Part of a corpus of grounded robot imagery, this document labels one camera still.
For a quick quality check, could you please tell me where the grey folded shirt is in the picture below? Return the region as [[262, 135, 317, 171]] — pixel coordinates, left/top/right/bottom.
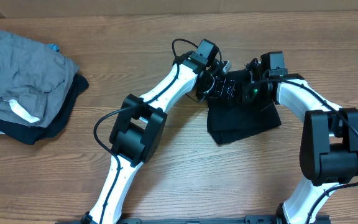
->
[[0, 30, 79, 128]]

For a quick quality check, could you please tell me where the black t-shirt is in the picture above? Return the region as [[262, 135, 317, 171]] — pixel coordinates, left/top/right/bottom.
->
[[207, 99, 282, 145]]

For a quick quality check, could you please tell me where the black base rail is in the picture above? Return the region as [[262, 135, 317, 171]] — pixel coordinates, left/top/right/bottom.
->
[[54, 213, 332, 224]]

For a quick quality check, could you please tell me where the black folded garment in stack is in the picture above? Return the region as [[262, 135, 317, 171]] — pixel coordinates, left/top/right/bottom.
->
[[0, 74, 89, 145]]

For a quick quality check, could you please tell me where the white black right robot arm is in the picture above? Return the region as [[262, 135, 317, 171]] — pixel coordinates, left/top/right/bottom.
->
[[242, 52, 358, 223]]

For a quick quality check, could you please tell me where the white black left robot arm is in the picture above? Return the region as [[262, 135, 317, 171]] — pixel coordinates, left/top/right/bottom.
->
[[80, 52, 231, 223]]

